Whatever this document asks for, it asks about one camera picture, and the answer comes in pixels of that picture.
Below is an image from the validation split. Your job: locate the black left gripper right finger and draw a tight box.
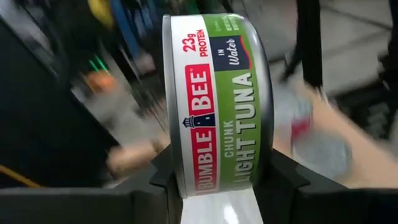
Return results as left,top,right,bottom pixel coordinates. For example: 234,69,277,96
253,148,398,224

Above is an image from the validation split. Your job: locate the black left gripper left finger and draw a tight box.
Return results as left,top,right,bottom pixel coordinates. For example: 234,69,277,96
0,145,183,224

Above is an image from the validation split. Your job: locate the green Bumble Bee tuna can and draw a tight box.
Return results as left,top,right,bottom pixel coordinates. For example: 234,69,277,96
161,12,275,199

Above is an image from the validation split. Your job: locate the orange black vacuum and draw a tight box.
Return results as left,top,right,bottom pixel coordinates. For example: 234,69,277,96
85,71,118,94

